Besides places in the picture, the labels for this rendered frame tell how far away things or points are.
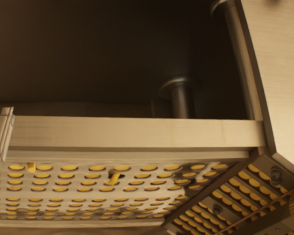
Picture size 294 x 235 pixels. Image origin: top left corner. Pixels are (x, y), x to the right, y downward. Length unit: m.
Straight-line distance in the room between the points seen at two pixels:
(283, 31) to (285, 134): 0.09
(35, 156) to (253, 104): 0.18
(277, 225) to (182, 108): 0.23
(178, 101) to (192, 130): 0.22
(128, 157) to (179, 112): 0.23
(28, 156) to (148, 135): 0.08
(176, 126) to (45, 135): 0.09
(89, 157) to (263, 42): 0.16
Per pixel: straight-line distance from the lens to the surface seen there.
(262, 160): 0.37
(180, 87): 0.57
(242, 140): 0.36
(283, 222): 0.37
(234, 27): 0.44
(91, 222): 0.52
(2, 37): 0.48
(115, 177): 0.37
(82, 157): 0.33
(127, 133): 0.33
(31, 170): 0.34
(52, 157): 0.32
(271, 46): 0.40
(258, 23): 0.40
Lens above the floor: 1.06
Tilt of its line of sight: 24 degrees down
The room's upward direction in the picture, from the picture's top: 173 degrees clockwise
